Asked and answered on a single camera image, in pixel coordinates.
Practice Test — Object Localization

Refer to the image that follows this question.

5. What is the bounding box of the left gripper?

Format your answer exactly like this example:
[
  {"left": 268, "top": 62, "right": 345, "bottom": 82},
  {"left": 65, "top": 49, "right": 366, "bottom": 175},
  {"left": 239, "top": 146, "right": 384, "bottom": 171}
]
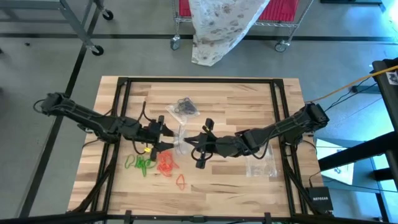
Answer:
[{"left": 136, "top": 123, "right": 175, "bottom": 162}]

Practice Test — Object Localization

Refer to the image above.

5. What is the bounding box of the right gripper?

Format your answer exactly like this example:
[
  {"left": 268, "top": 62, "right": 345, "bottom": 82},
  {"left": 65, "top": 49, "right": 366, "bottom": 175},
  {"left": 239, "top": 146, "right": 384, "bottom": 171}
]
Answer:
[{"left": 183, "top": 132, "right": 248, "bottom": 169}]

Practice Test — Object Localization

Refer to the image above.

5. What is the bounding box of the black rubber bands heap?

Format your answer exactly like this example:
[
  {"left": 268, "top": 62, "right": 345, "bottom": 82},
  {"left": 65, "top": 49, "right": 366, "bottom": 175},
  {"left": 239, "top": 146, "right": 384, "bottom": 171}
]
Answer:
[{"left": 174, "top": 97, "right": 198, "bottom": 115}]

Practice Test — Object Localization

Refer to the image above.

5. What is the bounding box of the orange rubber bands heap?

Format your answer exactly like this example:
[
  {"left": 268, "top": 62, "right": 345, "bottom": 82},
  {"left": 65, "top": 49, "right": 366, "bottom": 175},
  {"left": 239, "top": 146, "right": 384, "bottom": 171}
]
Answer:
[{"left": 156, "top": 150, "right": 180, "bottom": 177}]

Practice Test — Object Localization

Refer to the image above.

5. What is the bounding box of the grey cart caster wheel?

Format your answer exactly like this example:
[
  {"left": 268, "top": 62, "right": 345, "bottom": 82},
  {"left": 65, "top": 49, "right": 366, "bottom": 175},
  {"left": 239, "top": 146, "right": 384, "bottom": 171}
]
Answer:
[
  {"left": 274, "top": 40, "right": 290, "bottom": 53},
  {"left": 170, "top": 34, "right": 182, "bottom": 51}
]

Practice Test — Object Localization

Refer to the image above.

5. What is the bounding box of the white floral print cloth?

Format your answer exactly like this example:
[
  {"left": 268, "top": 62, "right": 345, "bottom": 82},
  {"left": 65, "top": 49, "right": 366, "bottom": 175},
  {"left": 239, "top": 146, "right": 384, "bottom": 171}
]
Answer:
[{"left": 188, "top": 0, "right": 271, "bottom": 67}]

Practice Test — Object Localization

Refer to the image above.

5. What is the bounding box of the red plastic bin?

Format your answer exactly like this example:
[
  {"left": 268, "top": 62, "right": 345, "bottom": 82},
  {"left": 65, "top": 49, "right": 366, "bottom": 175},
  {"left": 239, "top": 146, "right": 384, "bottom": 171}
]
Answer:
[
  {"left": 257, "top": 0, "right": 301, "bottom": 22},
  {"left": 178, "top": 0, "right": 195, "bottom": 18}
]

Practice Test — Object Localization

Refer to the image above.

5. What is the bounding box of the grey metal rolling stand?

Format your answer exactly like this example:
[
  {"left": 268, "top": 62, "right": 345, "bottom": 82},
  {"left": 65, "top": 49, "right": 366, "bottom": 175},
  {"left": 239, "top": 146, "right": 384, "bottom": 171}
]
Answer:
[{"left": 0, "top": 0, "right": 114, "bottom": 57}]

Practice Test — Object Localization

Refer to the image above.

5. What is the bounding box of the white paper sheet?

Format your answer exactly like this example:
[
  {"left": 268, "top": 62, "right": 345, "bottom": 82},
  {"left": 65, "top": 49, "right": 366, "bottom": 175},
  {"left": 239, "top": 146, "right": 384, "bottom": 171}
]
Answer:
[{"left": 314, "top": 138, "right": 355, "bottom": 186}]

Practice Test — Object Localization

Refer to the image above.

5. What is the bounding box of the black metal beam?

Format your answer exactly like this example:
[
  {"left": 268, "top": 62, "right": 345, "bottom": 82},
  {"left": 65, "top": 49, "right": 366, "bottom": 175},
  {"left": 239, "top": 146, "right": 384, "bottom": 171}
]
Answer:
[{"left": 317, "top": 132, "right": 398, "bottom": 171}]

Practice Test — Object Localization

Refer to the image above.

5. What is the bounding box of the black desk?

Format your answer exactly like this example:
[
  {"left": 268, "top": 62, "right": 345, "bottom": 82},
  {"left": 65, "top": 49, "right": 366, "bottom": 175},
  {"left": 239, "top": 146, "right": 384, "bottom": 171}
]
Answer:
[{"left": 371, "top": 57, "right": 398, "bottom": 187}]

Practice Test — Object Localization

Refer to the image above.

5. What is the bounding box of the white printed sticker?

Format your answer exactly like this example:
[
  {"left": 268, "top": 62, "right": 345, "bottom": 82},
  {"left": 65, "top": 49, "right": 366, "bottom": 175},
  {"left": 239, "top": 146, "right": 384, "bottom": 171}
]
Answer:
[{"left": 385, "top": 70, "right": 398, "bottom": 86}]

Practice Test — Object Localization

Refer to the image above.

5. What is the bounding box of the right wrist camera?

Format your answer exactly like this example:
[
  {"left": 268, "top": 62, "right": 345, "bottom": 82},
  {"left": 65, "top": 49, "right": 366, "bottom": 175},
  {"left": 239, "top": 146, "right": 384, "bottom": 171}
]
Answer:
[{"left": 203, "top": 118, "right": 215, "bottom": 134}]

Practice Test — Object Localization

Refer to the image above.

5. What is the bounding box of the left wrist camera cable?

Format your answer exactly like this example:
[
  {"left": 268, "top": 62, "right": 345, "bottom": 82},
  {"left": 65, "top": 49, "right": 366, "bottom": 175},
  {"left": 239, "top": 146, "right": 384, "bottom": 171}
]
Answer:
[{"left": 132, "top": 100, "right": 156, "bottom": 156}]

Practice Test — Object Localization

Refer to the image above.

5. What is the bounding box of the black Netgear network switch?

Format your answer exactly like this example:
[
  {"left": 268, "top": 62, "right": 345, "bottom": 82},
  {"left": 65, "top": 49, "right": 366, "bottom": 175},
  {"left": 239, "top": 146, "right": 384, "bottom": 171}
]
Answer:
[{"left": 306, "top": 185, "right": 334, "bottom": 212}]

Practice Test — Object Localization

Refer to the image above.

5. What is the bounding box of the chrome wire shelving cart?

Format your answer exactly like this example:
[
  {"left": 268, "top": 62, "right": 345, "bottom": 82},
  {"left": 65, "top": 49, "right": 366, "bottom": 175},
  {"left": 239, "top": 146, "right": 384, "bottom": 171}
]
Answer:
[{"left": 170, "top": 0, "right": 315, "bottom": 53}]

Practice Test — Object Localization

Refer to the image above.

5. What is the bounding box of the yellow extension cable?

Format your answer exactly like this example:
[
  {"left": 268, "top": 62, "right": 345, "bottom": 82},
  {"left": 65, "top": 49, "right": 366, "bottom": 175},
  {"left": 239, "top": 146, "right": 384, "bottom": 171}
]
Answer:
[{"left": 306, "top": 64, "right": 398, "bottom": 104}]

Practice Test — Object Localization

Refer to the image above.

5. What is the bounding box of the black power cable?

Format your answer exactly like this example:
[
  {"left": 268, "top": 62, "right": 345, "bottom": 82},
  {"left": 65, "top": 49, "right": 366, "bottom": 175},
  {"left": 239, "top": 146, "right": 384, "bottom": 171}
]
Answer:
[{"left": 323, "top": 82, "right": 383, "bottom": 113}]

